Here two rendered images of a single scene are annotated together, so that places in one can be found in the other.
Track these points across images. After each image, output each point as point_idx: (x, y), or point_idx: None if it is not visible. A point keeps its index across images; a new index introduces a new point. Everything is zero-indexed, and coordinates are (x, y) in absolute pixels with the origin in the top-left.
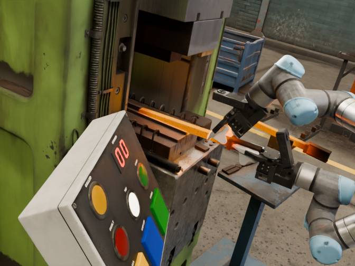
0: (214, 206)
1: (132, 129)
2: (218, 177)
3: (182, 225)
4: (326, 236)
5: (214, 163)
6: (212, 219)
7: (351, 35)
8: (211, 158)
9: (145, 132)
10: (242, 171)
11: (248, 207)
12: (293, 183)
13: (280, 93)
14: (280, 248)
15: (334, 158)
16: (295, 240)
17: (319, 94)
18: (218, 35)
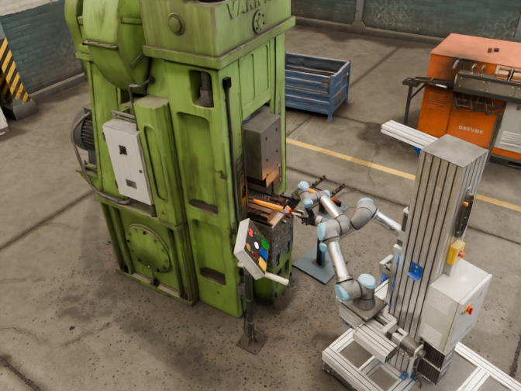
0: (310, 225)
1: (252, 223)
2: None
3: (280, 244)
4: (322, 243)
5: (288, 217)
6: (308, 234)
7: (453, 13)
8: (287, 215)
9: (257, 212)
10: None
11: None
12: (315, 224)
13: (300, 197)
14: (350, 244)
15: (406, 169)
16: (360, 238)
17: (313, 195)
18: (277, 171)
